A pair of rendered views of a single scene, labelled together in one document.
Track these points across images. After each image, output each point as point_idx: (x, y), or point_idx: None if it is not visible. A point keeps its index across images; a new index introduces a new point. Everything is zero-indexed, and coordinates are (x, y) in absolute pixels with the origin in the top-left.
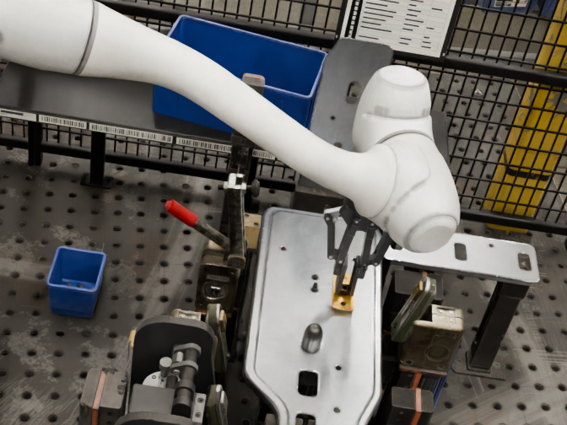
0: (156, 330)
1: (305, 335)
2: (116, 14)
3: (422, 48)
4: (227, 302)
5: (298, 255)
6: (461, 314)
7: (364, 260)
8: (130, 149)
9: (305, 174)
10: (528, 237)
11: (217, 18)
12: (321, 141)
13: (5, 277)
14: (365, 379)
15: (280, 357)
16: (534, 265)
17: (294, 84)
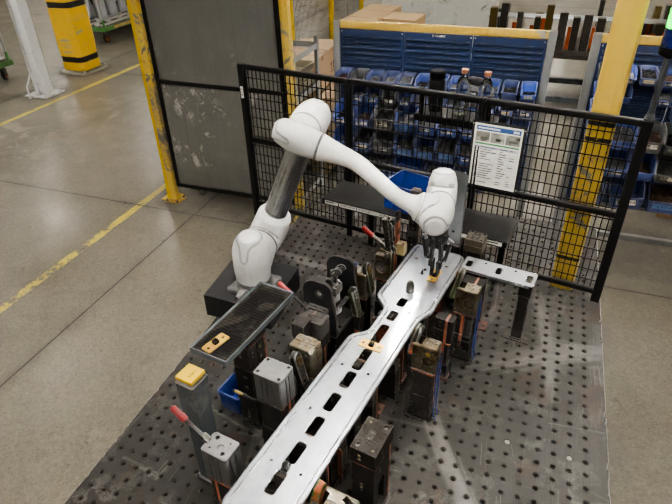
0: (333, 260)
1: (406, 284)
2: (330, 138)
3: (505, 187)
4: (385, 274)
5: (421, 261)
6: (479, 288)
7: (439, 258)
8: None
9: (389, 200)
10: (570, 292)
11: (417, 171)
12: (397, 187)
13: (321, 270)
14: (427, 305)
15: (394, 292)
16: (534, 281)
17: None
